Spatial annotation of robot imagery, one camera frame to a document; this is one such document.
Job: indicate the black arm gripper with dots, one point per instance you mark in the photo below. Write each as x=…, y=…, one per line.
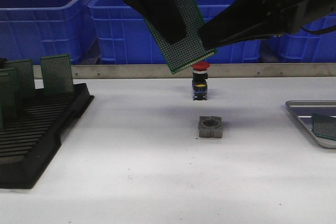
x=247, y=20

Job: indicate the green perforated circuit board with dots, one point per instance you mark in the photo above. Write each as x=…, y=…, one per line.
x=189, y=50
x=323, y=126

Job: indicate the silver metal tray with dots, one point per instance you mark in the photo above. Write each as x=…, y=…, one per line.
x=300, y=112

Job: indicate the rear right green circuit board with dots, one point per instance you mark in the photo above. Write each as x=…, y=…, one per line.
x=57, y=74

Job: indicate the rear left green circuit board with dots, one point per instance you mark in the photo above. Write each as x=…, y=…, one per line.
x=25, y=75

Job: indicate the far left green circuit board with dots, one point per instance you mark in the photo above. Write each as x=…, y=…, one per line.
x=6, y=98

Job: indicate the black slotted board rack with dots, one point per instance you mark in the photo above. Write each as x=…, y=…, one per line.
x=29, y=142

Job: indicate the center blue plastic crate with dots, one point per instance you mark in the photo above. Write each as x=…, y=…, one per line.
x=124, y=37

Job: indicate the blue plastic crate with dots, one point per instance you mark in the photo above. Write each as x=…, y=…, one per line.
x=31, y=29
x=303, y=47
x=124, y=37

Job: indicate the right blue plastic crate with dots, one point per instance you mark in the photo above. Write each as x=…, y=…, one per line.
x=303, y=47

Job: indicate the red emergency stop button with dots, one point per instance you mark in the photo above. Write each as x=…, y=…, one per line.
x=199, y=83

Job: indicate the left blue plastic crate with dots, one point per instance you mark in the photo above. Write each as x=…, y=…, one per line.
x=31, y=29

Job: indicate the grey metal clamp block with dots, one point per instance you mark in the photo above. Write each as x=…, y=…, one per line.
x=210, y=127

